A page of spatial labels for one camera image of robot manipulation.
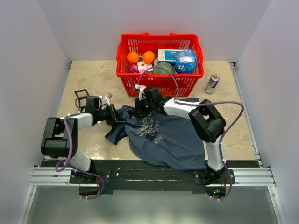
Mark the green netted melon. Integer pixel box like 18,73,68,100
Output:
153,62,175,74

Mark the aluminium extrusion rail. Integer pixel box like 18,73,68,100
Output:
30,167,276,187

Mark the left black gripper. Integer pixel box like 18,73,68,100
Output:
96,104,126,126

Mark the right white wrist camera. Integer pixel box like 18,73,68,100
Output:
135,84,147,100

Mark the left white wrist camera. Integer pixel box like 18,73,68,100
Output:
99,93,113,106

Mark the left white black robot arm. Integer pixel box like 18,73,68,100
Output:
41,91,126,183

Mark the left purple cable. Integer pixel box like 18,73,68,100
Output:
55,95,105,200

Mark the silver blue energy drink can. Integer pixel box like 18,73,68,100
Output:
205,74,220,94

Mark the right orange fruit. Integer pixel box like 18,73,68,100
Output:
142,51,156,64

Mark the navy blue printed t-shirt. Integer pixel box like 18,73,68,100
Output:
105,105,206,170

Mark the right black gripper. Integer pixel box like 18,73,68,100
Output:
134,96,155,117

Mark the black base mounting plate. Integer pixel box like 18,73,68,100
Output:
69,160,235,195

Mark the red plastic shopping basket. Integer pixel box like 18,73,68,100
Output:
116,33,204,97

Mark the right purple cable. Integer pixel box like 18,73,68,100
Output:
136,66,244,201

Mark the blue plastic snack bag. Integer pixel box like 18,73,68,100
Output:
175,46,198,74

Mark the left orange fruit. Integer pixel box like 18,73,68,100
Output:
127,51,139,64

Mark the orange fruit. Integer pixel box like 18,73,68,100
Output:
127,51,139,64
142,51,156,64

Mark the pink white small box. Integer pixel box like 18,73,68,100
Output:
137,61,153,72

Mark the purple cable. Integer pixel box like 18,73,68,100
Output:
136,66,244,201
55,95,105,200

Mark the magenta small box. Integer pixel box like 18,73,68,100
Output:
129,63,139,73

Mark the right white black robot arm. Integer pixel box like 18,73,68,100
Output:
135,84,227,185

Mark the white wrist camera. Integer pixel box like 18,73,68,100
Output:
135,84,147,100
99,93,113,106

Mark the blue white carton box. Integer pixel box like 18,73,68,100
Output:
157,49,182,65

